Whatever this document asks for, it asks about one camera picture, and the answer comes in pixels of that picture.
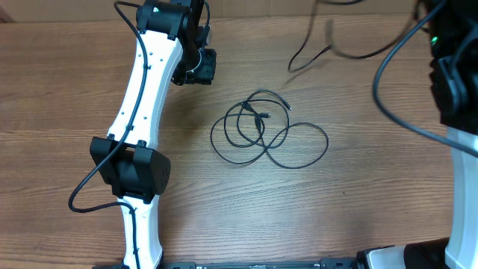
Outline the black USB cable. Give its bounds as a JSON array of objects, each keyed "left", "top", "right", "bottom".
[
  {"left": 287, "top": 0, "right": 426, "bottom": 74},
  {"left": 209, "top": 88, "right": 330, "bottom": 170}
]

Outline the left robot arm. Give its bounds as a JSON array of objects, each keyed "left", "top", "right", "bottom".
[{"left": 90, "top": 1, "right": 217, "bottom": 268}]

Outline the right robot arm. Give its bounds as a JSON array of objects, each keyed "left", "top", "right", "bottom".
[{"left": 425, "top": 0, "right": 477, "bottom": 268}]

